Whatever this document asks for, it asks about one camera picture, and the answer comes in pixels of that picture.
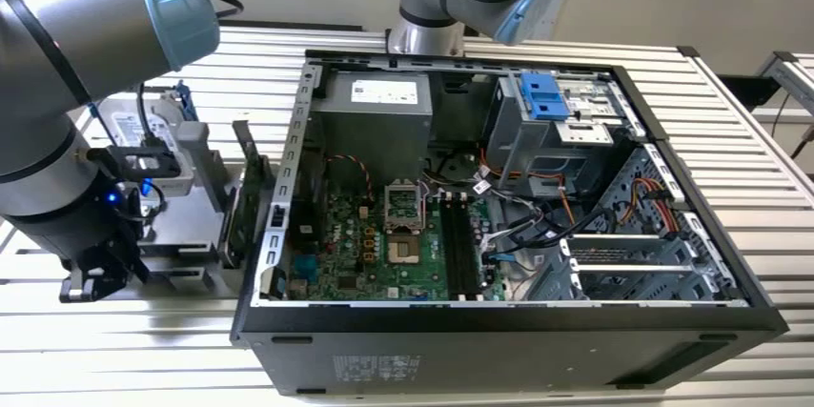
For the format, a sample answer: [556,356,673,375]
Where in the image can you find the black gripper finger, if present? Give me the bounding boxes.
[115,229,153,285]
[59,257,129,304]

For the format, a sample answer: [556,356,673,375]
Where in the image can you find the black RAM slot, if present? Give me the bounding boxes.
[457,193,482,298]
[441,193,464,299]

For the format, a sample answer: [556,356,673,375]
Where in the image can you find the grey plastic parts rack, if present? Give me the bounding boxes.
[137,123,282,302]

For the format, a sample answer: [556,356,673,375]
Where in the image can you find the green graphics card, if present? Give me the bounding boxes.
[220,119,273,270]

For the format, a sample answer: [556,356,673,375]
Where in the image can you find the hard disk in blue carrier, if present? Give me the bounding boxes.
[89,78,201,198]

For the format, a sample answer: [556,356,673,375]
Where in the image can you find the CPU socket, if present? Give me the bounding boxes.
[388,233,425,265]

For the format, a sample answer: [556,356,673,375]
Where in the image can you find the green motherboard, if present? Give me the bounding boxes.
[284,182,510,303]

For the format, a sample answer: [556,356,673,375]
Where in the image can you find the grey power supply unit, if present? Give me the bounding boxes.
[312,71,436,189]

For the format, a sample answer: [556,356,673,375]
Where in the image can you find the black flat bar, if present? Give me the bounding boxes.
[220,18,366,31]

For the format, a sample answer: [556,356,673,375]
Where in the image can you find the black PC case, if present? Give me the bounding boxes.
[230,47,792,397]

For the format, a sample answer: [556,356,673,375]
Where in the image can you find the grey metal drive cage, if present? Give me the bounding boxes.
[486,71,644,193]

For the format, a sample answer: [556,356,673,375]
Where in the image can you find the blue plastic drive latch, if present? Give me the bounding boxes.
[518,71,572,121]

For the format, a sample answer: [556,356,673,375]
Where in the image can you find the grey metal disk bay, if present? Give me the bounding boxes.
[558,233,731,304]

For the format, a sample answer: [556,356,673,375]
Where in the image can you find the aluminium side table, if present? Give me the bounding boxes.
[749,50,814,122]

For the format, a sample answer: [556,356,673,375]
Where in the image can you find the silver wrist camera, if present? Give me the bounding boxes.
[151,173,194,198]

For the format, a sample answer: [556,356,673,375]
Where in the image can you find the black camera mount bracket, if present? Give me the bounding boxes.
[105,143,183,180]

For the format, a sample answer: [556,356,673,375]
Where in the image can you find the twisted orange black wire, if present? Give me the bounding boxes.
[325,153,378,202]

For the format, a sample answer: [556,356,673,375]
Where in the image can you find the metal socket cover frame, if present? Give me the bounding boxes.
[385,180,426,232]

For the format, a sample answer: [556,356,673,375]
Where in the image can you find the black cable bundle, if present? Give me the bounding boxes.
[493,199,616,255]

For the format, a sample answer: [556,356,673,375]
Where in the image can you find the orange data wire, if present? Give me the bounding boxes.
[557,173,580,227]

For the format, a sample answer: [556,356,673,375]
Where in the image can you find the yellow red power wires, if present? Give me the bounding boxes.
[627,176,681,240]

